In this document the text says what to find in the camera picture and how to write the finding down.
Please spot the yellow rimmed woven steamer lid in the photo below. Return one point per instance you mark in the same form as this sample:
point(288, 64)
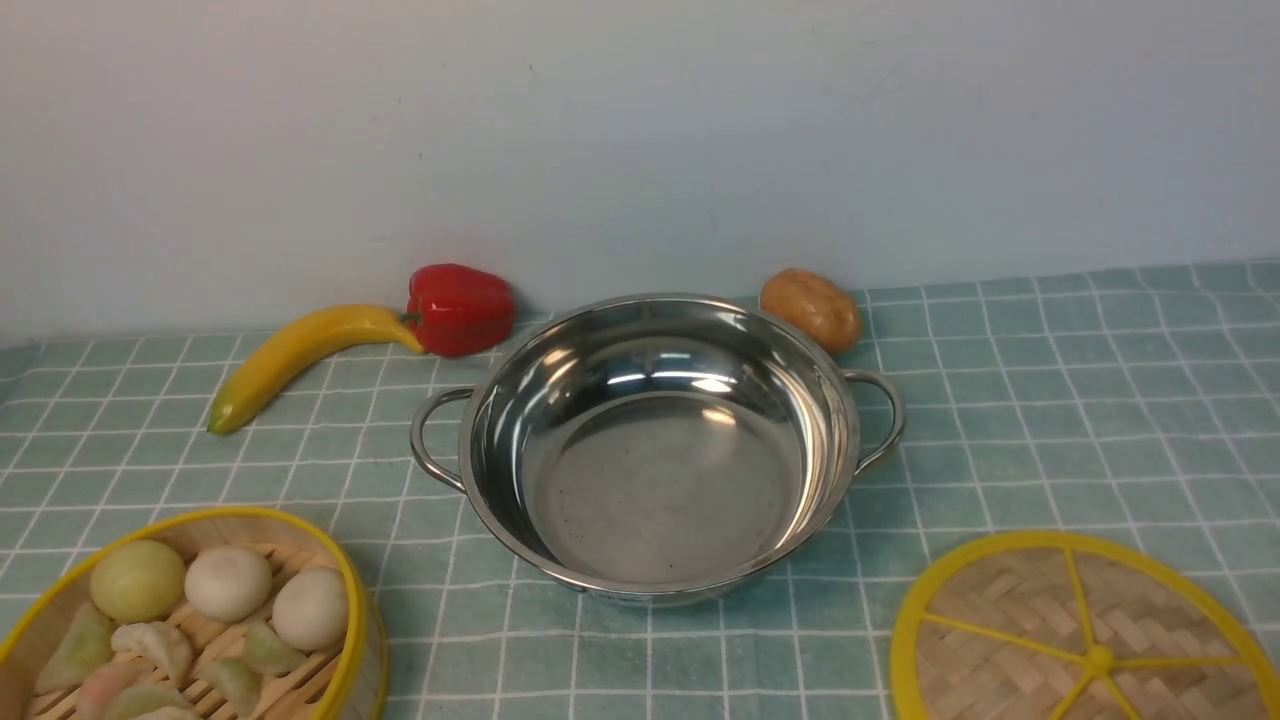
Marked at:
point(1054, 625)

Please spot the white round bun right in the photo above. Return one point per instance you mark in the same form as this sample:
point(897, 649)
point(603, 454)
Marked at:
point(311, 611)

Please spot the green dumpling lower middle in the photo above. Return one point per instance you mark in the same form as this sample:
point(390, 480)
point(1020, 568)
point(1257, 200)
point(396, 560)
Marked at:
point(236, 682)

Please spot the red bell pepper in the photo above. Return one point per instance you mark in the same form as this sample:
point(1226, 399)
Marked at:
point(454, 310)

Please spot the yellow rimmed bamboo steamer basket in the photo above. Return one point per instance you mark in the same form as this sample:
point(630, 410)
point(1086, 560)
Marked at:
point(349, 680)

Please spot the green dumpling far left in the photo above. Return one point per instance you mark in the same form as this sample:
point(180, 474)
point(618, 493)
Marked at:
point(85, 646)

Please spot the brown potato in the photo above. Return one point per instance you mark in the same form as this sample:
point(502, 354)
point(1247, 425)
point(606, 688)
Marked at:
point(816, 306)

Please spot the yellow banana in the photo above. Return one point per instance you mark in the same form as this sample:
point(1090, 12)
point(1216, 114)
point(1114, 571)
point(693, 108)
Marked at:
point(295, 348)

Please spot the white round bun middle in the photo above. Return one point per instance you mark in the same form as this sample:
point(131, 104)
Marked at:
point(228, 583)

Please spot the white dumpling centre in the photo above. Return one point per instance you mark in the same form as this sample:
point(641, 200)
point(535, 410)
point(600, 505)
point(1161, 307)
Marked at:
point(164, 645)

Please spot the pink dumpling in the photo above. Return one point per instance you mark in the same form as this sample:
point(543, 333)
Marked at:
point(103, 685)

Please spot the green checkered tablecloth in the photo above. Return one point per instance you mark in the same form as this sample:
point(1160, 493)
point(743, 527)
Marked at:
point(1138, 405)

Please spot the yellowish green round bun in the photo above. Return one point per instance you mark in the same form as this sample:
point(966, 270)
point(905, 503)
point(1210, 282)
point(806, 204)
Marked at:
point(138, 582)

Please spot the green dumpling right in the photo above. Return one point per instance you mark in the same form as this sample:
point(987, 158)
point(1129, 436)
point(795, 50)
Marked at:
point(267, 653)

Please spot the stainless steel pot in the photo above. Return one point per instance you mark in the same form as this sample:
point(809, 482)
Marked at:
point(658, 449)

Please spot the white round bun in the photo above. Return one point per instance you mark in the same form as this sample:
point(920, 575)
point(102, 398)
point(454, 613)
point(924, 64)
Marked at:
point(311, 611)
point(228, 583)

